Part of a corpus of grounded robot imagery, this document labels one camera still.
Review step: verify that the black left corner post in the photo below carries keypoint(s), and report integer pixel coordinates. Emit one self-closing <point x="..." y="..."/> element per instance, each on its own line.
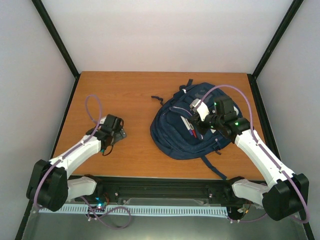
<point x="50" y="26"/>

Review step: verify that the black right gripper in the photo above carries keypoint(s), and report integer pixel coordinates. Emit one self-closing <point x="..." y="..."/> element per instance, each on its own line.
<point x="202" y="130"/>

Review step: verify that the purple capped white marker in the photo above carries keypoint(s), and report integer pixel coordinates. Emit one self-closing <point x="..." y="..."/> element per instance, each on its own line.
<point x="187" y="125"/>

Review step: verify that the red white marker pen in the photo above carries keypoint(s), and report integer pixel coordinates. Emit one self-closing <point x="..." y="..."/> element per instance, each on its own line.
<point x="194" y="133"/>

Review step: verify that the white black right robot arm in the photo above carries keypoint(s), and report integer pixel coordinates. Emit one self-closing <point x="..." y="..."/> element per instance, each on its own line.
<point x="284" y="192"/>

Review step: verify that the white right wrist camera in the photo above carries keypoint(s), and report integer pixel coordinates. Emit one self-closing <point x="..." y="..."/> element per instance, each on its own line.
<point x="200" y="107"/>

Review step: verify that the navy blue student backpack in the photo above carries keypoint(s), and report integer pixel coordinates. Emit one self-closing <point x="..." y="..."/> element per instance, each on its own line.
<point x="170" y="134"/>

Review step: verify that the light blue slotted cable duct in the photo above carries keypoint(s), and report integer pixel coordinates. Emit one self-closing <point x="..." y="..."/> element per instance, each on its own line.
<point x="144" y="210"/>

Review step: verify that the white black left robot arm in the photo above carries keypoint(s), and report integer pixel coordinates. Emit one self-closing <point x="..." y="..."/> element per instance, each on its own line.
<point x="72" y="160"/>

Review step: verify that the black corner post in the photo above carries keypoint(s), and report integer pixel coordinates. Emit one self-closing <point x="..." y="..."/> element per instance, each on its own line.
<point x="50" y="26"/>
<point x="281" y="29"/>

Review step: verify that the black aluminium frame rail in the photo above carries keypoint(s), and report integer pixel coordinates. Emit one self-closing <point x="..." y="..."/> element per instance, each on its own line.
<point x="224" y="192"/>

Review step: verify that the black right corner post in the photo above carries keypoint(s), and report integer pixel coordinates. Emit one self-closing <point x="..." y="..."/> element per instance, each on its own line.
<point x="281" y="29"/>

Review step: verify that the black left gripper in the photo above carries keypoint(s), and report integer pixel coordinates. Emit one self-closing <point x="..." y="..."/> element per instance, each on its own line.
<point x="120" y="134"/>

